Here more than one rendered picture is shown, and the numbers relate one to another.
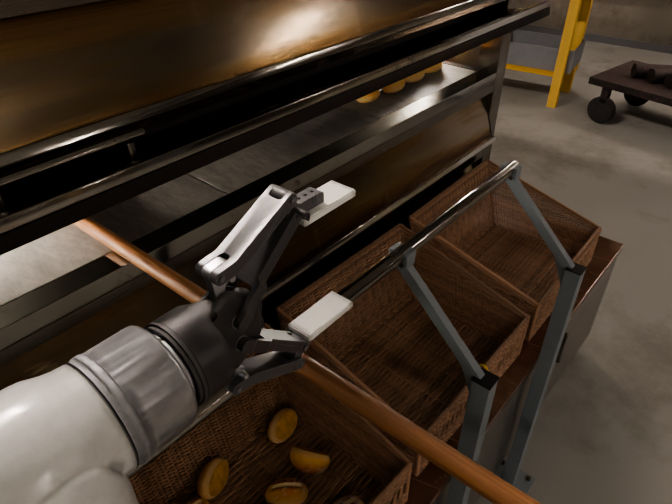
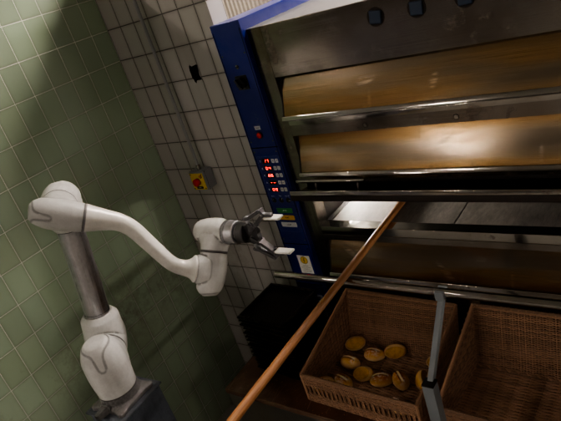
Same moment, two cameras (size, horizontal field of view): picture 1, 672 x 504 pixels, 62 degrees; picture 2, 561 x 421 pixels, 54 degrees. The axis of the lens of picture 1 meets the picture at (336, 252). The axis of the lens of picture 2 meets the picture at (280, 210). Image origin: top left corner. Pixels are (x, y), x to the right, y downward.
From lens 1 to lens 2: 1.85 m
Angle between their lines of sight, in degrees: 78
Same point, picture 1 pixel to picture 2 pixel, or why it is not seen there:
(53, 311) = (351, 230)
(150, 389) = (224, 230)
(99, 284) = (368, 230)
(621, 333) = not seen: outside the picture
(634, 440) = not seen: outside the picture
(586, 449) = not seen: outside the picture
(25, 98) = (344, 156)
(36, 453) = (209, 226)
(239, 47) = (438, 154)
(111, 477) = (214, 237)
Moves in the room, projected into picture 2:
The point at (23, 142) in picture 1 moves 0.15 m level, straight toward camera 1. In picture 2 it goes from (339, 169) to (312, 186)
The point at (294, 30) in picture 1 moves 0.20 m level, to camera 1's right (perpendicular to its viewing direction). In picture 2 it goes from (479, 152) to (506, 170)
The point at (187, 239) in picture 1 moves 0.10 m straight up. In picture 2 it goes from (411, 233) to (406, 211)
